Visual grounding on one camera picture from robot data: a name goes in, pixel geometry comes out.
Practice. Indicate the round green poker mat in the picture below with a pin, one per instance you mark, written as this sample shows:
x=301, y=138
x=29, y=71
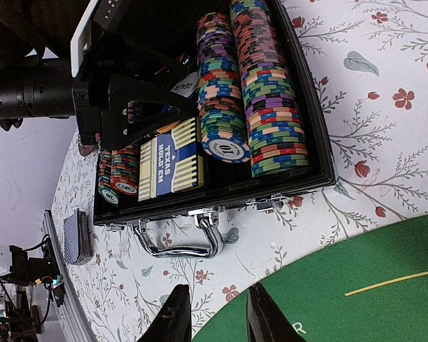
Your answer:
x=373, y=287

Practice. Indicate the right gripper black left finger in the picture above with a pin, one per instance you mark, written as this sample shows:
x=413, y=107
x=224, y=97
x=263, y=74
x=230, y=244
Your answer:
x=173, y=321

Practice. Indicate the blue playing card deck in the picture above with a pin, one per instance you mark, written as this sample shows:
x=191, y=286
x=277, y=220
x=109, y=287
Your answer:
x=76, y=239

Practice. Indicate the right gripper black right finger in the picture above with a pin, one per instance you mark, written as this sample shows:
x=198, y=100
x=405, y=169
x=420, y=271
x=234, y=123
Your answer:
x=265, y=321

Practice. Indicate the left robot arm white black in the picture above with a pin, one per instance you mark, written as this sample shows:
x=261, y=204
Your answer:
x=35, y=64

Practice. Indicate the right outer chip row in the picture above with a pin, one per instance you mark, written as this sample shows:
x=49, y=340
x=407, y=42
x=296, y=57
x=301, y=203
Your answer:
x=276, y=137

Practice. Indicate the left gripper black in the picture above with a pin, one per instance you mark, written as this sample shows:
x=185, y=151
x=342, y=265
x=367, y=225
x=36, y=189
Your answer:
x=94, y=52

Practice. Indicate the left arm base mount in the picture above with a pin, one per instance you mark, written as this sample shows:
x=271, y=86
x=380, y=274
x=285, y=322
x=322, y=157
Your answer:
x=33, y=267

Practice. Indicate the floral white table cloth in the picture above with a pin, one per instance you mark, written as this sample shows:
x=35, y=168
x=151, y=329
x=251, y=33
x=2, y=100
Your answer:
x=369, y=62

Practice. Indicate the black poker chip case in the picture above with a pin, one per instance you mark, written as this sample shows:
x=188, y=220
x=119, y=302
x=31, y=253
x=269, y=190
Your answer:
x=185, y=224

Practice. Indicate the white dealer button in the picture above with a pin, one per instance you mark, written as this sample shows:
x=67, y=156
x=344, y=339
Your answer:
x=188, y=86

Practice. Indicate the Texas Hold'em card box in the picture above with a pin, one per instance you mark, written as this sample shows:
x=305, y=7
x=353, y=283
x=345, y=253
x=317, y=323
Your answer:
x=171, y=162

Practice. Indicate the aluminium front rail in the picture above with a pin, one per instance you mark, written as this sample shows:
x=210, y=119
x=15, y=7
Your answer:
x=71, y=318

